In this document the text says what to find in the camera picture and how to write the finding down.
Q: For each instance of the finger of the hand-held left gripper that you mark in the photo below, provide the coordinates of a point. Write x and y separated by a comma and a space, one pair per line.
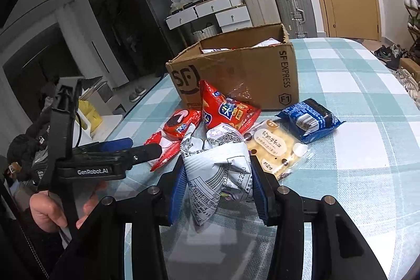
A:
115, 145
144, 153

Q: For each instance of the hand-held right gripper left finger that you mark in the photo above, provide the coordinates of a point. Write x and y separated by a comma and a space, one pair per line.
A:
178, 191

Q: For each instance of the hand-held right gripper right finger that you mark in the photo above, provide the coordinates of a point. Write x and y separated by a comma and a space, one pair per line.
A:
261, 194

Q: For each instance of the red and white balloon packet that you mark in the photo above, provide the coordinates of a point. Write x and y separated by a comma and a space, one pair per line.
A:
170, 148

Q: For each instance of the white grey snack packet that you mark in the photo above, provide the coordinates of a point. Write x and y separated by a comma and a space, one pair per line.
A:
213, 175

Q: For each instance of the red round cookie packet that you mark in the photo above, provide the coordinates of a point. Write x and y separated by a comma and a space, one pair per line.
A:
178, 126

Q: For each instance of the beige cracker packet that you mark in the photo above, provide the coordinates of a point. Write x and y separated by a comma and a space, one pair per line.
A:
279, 148

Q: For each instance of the red triangular chip bag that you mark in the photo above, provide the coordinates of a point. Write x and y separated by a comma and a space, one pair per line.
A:
223, 112

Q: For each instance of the blue cookie packet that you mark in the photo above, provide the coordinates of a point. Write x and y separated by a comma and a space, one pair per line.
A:
315, 121

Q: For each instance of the brown cardboard box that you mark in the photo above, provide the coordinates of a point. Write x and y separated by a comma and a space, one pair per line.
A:
249, 80

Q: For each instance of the white and orange chip bag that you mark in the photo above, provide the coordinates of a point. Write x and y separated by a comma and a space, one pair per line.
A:
267, 43

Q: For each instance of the person's left hand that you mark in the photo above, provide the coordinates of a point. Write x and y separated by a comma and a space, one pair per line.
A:
46, 211

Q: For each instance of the yellow cloth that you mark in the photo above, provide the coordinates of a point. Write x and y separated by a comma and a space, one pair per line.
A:
90, 117

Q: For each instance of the grey slipper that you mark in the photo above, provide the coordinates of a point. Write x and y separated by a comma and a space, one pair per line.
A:
141, 90
134, 97

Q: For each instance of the dark grey refrigerator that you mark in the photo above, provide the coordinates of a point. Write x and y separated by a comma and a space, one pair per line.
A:
147, 30

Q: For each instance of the dark wardrobe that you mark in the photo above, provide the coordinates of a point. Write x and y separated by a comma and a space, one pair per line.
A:
105, 21

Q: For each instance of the grey and white laundry basket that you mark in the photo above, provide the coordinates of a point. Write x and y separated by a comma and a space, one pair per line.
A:
205, 34

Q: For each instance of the teal checked tablecloth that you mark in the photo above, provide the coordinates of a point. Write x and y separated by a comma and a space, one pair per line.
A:
344, 86

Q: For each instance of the plastic bags of food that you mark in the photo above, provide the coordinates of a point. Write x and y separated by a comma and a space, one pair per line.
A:
178, 4

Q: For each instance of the white desk with drawers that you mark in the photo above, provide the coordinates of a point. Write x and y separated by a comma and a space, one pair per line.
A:
229, 17

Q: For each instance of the beige suitcase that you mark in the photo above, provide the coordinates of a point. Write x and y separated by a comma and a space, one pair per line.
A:
259, 4

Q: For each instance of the loose shoes group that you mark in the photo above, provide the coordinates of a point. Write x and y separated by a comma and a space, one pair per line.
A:
392, 57

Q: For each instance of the silver suitcase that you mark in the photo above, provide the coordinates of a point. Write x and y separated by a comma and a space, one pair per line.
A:
295, 4

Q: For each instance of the small tan cardboard box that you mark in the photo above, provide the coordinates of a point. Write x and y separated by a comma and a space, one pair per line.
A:
410, 67

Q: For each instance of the wooden shoe rack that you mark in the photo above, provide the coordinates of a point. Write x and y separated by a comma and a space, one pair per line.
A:
414, 34

